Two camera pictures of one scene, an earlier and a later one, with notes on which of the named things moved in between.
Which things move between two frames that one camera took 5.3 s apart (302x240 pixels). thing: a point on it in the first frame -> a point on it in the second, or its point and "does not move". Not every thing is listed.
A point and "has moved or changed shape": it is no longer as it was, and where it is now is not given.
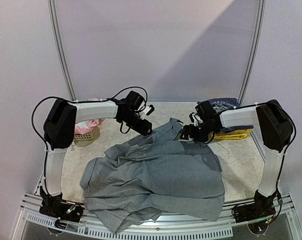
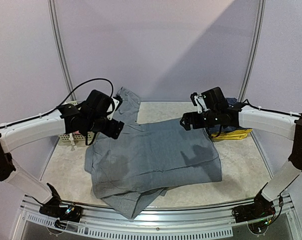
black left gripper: (143, 129) -> (114, 130)
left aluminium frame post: (61, 48) does not move
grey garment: (159, 171) has moved or changed shape
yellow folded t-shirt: (232, 134) does not move
